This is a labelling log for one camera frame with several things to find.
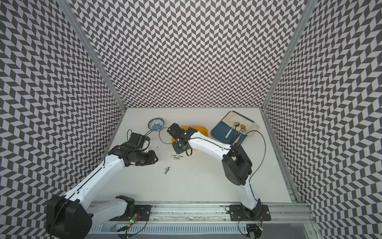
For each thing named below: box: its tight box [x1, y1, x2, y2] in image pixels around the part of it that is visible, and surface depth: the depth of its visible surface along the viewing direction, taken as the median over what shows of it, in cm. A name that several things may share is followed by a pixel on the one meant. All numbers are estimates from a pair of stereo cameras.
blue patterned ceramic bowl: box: [147, 117, 165, 132], surface depth 108 cm
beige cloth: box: [221, 111, 260, 137], surface depth 112 cm
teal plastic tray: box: [210, 120, 248, 145], surface depth 104 cm
